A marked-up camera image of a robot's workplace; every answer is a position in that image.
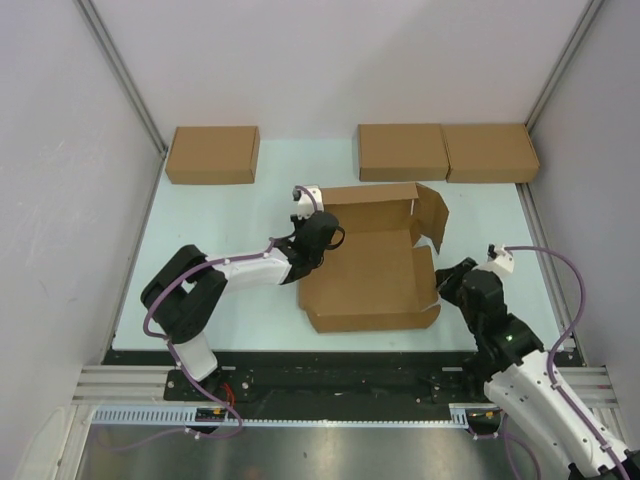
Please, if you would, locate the cardboard box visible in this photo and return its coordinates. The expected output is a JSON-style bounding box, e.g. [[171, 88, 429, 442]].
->
[[442, 123, 540, 184], [357, 123, 449, 182], [165, 126, 260, 185], [298, 182, 449, 333]]

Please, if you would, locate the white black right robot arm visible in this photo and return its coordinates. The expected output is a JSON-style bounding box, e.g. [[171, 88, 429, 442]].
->
[[435, 258, 639, 479]]

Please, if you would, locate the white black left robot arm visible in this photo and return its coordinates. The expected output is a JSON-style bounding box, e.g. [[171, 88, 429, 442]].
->
[[141, 211, 345, 400]]

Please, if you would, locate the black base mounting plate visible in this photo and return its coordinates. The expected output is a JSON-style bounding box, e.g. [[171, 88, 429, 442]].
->
[[103, 350, 488, 423]]

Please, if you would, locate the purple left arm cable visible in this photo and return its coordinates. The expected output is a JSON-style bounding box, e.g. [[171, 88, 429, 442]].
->
[[94, 185, 321, 451]]

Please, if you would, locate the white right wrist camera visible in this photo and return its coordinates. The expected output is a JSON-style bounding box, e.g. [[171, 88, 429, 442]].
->
[[486, 244, 515, 278]]

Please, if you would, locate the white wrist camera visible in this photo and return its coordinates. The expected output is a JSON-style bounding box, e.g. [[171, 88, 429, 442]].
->
[[486, 244, 515, 278], [292, 185, 324, 220]]

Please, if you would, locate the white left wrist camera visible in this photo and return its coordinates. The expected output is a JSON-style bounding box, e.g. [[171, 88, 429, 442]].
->
[[292, 185, 324, 220]]

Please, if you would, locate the white slotted cable duct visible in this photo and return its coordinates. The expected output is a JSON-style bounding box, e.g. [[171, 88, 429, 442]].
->
[[92, 402, 506, 429]]

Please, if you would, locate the aluminium corner post right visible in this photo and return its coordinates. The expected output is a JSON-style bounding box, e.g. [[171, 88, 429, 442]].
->
[[524, 0, 606, 133]]

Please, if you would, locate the aluminium corner post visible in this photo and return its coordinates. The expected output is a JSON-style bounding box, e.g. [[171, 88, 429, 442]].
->
[[524, 0, 606, 133], [73, 0, 168, 157]]

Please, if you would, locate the aluminium corner post left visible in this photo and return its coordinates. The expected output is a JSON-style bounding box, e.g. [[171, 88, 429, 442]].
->
[[73, 0, 168, 157]]

